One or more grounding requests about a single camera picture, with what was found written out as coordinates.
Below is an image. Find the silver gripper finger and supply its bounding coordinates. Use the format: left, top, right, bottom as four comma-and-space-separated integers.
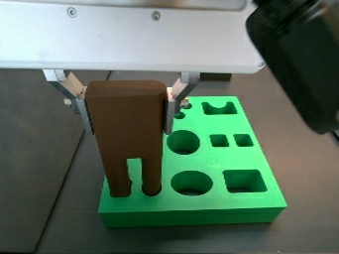
164, 72, 200, 135

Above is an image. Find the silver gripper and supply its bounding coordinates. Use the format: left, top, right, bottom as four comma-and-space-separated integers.
0, 0, 264, 135

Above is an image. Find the green shape sorter board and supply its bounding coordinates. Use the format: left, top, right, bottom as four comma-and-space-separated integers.
97, 96, 287, 227

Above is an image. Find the brown two-pronged block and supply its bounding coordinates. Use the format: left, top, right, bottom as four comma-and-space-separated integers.
85, 80, 166, 197

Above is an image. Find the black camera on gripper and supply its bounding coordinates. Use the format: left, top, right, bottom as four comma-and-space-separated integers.
247, 0, 339, 134

